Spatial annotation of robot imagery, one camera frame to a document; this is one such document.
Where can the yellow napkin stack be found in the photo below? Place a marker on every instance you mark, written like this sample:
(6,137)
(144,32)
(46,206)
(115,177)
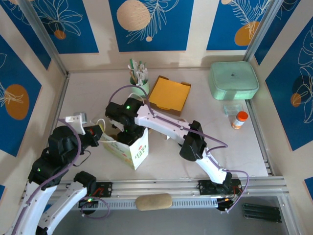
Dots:
(168,94)

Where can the beige foam pad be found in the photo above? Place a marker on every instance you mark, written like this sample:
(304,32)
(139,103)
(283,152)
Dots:
(154,202)

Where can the orange napkins in tray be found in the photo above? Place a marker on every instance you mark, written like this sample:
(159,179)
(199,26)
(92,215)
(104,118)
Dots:
(187,84)

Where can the wooden stirrer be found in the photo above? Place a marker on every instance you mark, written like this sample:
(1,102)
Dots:
(133,78)

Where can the green white wrapped straw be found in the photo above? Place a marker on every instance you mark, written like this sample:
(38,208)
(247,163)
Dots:
(140,63)
(131,64)

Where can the orange capped bottle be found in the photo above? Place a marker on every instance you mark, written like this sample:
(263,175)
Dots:
(239,120)

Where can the aluminium frame post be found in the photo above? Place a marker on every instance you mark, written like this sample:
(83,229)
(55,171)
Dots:
(261,27)
(39,27)

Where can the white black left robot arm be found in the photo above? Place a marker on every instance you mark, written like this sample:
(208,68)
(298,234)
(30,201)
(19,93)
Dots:
(36,208)

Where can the clear plastic box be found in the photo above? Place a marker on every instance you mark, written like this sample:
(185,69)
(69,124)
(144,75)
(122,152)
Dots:
(233,109)

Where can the mint green zip case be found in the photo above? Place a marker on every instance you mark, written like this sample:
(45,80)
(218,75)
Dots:
(232,80)

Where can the black ribbed bars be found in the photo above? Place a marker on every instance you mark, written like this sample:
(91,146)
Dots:
(261,213)

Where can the black controller board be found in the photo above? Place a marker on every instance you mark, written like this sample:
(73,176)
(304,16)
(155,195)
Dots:
(221,204)
(84,203)

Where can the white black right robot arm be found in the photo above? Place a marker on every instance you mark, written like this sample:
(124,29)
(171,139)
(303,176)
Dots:
(166,122)

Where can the aluminium side rail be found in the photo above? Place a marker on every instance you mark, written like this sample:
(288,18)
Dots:
(57,115)
(254,122)

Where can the white paper takeout bag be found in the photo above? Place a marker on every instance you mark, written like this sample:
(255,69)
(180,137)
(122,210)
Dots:
(139,151)

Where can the aluminium back frame rail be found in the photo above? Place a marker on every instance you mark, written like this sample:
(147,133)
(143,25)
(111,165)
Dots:
(171,69)

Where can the mint green utensil cup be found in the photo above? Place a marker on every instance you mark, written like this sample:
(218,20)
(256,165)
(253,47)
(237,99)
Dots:
(143,85)

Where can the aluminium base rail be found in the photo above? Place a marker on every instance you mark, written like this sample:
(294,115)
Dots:
(159,188)

